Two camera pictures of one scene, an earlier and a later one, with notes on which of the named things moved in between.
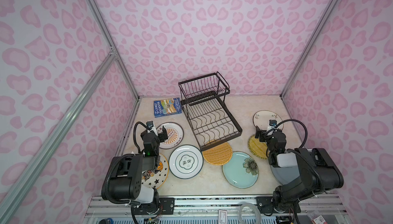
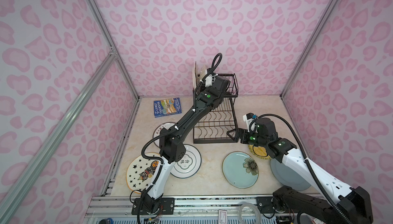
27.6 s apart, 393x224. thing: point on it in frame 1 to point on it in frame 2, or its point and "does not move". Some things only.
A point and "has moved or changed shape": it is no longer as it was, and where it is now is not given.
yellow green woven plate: (258, 149) does not move
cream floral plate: (261, 119) has moved or changed shape
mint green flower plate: (242, 172) does not move
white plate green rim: (186, 161) does not move
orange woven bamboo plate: (219, 155) to (202, 71)
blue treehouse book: (168, 107) does not move
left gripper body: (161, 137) to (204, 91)
